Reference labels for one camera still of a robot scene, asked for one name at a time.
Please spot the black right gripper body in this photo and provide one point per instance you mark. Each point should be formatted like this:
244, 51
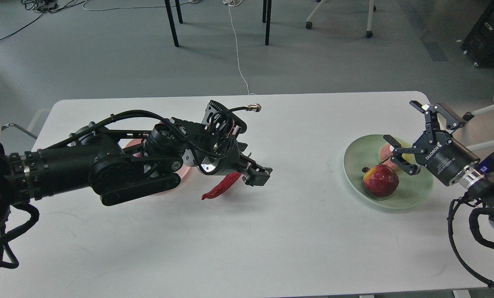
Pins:
445, 157

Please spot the red chili pepper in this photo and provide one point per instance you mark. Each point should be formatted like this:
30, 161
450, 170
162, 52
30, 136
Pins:
222, 187

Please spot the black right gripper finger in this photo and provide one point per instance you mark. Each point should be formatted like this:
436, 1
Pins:
432, 123
397, 155

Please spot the black table legs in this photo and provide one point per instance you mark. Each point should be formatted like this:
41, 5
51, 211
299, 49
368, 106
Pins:
266, 19

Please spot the light green plate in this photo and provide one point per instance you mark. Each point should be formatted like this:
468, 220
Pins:
412, 190

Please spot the red pomegranate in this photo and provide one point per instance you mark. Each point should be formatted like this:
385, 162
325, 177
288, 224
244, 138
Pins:
380, 180

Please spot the black equipment case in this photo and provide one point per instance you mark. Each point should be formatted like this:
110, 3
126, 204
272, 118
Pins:
479, 43

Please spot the yellow green peach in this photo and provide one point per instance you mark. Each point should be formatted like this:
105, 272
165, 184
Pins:
384, 155

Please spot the pink plate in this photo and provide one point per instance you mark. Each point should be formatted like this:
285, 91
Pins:
181, 172

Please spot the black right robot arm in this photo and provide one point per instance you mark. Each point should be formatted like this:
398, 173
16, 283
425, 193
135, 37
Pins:
478, 180

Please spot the white rolling chair base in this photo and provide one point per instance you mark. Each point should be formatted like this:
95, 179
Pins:
363, 18

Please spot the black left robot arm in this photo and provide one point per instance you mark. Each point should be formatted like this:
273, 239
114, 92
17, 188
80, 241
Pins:
127, 156

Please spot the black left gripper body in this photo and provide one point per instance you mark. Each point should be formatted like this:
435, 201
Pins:
234, 162

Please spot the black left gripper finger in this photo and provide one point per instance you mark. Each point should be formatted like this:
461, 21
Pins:
240, 176
259, 174

